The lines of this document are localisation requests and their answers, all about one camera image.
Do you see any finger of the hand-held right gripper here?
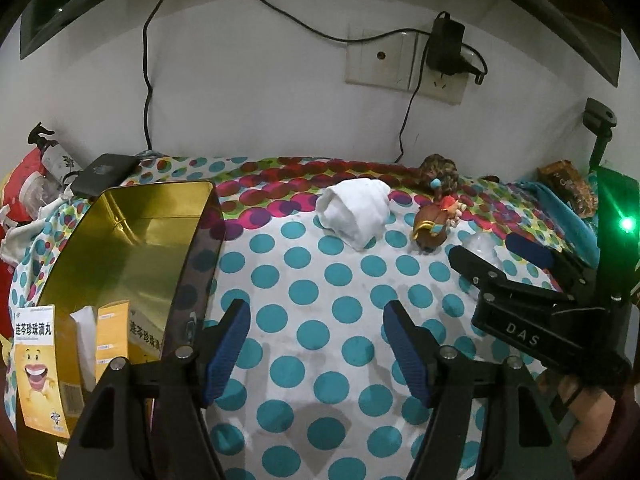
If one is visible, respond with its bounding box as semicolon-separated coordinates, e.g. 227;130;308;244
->
506;232;598;293
448;245;576;307

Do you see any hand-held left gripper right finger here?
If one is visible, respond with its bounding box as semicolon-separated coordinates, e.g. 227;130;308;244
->
382;300;576;480

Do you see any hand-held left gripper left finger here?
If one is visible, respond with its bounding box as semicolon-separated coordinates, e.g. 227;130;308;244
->
59;298;252;480

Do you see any clear plastic bag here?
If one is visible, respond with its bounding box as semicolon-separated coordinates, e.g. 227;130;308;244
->
462;232;506;267

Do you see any yellow smiley face box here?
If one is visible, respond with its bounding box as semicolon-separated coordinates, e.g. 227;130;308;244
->
95;301;166;378
10;305;70;438

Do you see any gold tin box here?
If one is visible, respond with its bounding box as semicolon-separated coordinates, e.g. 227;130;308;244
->
15;180;226;461

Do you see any person's right forearm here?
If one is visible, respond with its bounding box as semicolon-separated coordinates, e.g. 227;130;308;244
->
555;375;640;480

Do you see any blue cloth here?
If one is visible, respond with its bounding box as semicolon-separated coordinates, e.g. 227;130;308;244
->
515;177;601;266

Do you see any small toy figurine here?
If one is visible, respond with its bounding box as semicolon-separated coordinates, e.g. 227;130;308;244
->
412;194;463;253

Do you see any brown patterned pouch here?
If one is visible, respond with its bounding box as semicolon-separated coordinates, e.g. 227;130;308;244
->
537;160;598;218

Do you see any polka dot bed sheet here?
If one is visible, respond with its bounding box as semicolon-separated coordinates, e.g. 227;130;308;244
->
5;155;601;480

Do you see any black power bank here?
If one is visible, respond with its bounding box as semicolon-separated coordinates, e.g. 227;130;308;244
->
70;154;142;198

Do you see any black charger adapter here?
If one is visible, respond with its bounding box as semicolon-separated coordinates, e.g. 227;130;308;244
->
425;10;488;86

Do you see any white cloth bag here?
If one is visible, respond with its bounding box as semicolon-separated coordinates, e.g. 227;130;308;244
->
0;205;66;266

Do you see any clear spray bottle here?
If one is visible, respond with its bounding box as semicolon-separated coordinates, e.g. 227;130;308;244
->
27;122;83;186

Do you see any red bag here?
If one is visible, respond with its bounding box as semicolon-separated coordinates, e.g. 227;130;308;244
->
0;147;46;311

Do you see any black clamp mount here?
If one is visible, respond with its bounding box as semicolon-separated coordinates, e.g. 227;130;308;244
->
582;97;618;171

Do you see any white wall socket plate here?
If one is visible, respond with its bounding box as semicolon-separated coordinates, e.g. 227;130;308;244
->
344;22;468;107

